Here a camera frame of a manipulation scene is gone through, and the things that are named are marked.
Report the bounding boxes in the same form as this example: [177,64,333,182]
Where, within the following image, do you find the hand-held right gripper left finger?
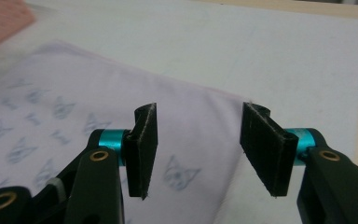
[122,102,158,201]

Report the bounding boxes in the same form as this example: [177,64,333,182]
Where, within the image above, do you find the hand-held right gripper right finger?
[240,101,300,198]

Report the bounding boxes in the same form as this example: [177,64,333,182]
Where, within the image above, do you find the light purple towel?
[0,40,253,224]

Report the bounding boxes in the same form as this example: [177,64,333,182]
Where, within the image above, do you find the pink perforated plastic basket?
[0,0,36,55]

